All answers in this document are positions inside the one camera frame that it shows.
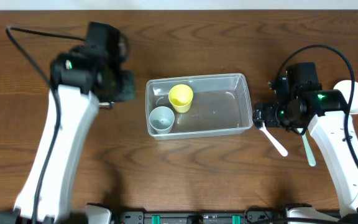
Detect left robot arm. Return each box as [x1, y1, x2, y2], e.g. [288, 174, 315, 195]
[0, 22, 135, 223]

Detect pale green plastic spoon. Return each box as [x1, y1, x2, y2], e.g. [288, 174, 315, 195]
[301, 134, 316, 167]

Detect white plastic fork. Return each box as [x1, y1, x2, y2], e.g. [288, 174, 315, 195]
[254, 121, 288, 157]

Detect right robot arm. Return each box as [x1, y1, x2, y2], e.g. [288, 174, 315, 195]
[253, 62, 358, 223]

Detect white plastic bowl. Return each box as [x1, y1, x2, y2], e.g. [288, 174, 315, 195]
[334, 80, 358, 114]

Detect clear plastic container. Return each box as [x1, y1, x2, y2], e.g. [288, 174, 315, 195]
[145, 73, 252, 140]

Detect yellow plastic cup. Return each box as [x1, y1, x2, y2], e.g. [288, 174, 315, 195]
[168, 84, 193, 113]

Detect left black cable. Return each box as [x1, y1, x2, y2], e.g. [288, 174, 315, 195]
[5, 25, 86, 224]

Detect black cable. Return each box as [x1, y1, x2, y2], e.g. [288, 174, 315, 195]
[274, 43, 358, 206]
[5, 25, 86, 224]

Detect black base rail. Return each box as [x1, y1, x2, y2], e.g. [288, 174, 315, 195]
[85, 203, 341, 224]

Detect grey plastic cup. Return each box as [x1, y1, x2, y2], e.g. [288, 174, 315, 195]
[149, 106, 175, 134]

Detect right black cable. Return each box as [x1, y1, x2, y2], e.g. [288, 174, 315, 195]
[274, 43, 358, 206]

